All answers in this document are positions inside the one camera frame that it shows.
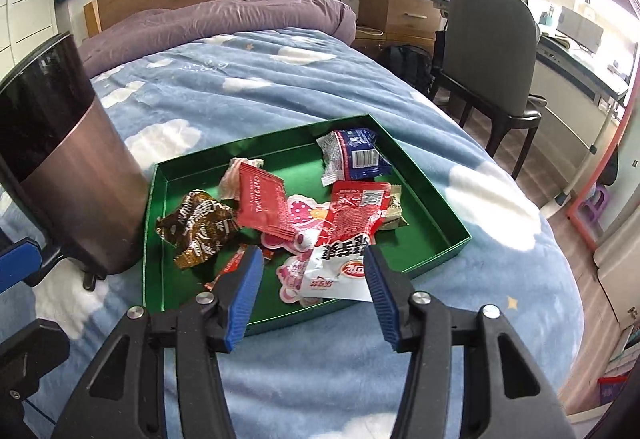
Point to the small pink candy packet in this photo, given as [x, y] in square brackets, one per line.
[232, 181]

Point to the wooden dresser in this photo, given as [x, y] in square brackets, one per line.
[395, 4]

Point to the purple stool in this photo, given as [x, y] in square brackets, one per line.
[597, 199]

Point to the pink metal frame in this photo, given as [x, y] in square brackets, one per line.
[581, 231]

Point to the black and bronze kettle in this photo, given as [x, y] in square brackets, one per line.
[75, 169]

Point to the white wardrobe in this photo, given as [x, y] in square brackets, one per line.
[30, 9]

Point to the white cabinet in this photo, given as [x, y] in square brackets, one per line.
[620, 269]

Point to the red and white snack packet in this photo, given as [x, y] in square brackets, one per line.
[350, 219]

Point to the blue and white snack packet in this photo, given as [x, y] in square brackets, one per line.
[360, 154]

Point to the grey desktop box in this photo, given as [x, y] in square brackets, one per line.
[580, 29]

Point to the blue cloud blanket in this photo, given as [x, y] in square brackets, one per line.
[300, 84]

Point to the gold candy wrapper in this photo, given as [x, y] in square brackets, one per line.
[397, 209]

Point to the black backpack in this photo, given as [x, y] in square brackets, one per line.
[407, 66]

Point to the brown patterned snack packet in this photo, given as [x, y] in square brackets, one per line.
[200, 224]

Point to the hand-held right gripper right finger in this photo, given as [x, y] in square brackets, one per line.
[380, 299]

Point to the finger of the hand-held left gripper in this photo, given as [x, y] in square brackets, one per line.
[35, 349]
[20, 264]

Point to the green box tray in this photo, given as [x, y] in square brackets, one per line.
[425, 229]

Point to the dark chair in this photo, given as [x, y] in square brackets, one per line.
[485, 44]

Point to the purple pillow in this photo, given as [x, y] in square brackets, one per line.
[225, 14]

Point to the pink cartoon snack packet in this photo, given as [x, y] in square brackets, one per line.
[302, 211]

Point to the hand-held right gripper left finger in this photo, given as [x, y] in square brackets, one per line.
[245, 299]

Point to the thin red snack stick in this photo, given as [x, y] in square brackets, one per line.
[227, 269]

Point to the white desk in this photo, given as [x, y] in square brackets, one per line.
[565, 84]

